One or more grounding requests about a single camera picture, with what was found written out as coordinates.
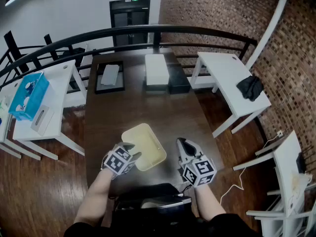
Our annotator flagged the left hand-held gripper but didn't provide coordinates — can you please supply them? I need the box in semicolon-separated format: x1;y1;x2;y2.
101;143;143;180

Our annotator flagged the white tissue box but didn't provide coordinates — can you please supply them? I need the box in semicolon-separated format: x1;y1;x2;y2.
30;104;55;136

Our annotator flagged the cream plastic box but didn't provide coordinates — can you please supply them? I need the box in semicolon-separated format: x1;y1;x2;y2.
120;123;167;172

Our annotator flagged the blue plastic bin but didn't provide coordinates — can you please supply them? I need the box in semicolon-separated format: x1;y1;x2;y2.
8;72;50;121

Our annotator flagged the white slanted pillar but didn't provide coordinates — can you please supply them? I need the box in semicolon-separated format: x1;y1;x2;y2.
245;0;292;70

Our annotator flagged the person's left forearm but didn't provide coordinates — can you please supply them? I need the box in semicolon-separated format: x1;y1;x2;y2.
73;168;117;228

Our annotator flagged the white cable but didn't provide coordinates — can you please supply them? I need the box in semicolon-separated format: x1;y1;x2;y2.
219;134;281;206

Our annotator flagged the white rectangular box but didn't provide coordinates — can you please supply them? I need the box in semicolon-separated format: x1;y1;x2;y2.
144;54;170;86

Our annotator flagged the black chair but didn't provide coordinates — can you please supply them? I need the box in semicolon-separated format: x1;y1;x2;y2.
112;182;193;226

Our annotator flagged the black rectangular box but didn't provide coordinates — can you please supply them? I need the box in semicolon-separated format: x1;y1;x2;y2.
167;65;191;95

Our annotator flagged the white desk with clutter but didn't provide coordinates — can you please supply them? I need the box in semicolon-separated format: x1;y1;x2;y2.
0;78;23;159

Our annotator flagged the person's right forearm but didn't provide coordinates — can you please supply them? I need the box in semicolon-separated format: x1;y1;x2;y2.
194;183;227;222

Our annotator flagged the white desk with blue bin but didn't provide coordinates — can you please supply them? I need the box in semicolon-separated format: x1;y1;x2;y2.
12;59;87;160

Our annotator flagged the white desk with cable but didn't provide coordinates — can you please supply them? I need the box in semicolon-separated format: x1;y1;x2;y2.
232;129;316;237

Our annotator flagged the black tray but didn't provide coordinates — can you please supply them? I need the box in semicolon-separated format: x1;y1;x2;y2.
94;61;125;95

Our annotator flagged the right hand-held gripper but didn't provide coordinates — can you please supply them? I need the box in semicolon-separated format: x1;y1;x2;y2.
176;137;218;189

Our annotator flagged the black double door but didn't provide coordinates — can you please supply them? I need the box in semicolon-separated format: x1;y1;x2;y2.
109;0;151;47

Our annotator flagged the white desk with black cloth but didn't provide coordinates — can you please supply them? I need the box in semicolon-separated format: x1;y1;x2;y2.
189;51;272;138

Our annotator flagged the black crumpled cloth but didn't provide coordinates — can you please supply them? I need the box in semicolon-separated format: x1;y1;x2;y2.
236;75;264;102

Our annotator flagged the black metal railing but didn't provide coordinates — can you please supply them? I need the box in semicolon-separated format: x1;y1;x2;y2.
0;24;259;93

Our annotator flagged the person's black clothing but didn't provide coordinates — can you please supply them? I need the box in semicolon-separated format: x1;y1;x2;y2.
63;212;260;237

